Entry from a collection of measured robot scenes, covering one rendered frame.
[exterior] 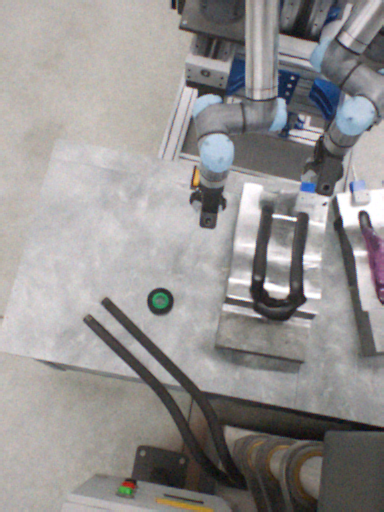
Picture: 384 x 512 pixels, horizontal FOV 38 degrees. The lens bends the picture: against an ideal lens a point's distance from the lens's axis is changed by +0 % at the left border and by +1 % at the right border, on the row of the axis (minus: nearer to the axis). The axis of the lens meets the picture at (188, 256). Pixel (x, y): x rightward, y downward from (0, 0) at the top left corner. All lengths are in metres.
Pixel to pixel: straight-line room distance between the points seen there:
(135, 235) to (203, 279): 0.25
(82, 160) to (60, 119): 1.04
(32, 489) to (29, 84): 1.88
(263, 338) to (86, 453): 1.11
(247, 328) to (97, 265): 0.49
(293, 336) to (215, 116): 0.67
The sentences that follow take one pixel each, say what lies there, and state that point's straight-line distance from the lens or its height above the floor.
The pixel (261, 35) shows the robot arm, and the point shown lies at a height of 1.42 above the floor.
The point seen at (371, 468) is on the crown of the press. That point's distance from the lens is 0.52.
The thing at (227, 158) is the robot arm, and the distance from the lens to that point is 1.29.
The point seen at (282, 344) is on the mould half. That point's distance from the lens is 1.63.
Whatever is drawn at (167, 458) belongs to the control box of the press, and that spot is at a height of 0.01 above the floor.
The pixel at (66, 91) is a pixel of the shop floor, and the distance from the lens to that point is 2.96.
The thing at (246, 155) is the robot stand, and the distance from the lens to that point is 2.54.
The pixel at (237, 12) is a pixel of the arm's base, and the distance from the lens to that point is 1.82.
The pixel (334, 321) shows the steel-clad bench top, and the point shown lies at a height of 0.80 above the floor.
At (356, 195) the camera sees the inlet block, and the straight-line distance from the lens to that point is 1.80.
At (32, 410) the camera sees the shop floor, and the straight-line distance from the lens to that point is 2.51.
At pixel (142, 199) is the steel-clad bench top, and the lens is 1.78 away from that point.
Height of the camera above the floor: 2.45
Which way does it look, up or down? 73 degrees down
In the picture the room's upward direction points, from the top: 8 degrees clockwise
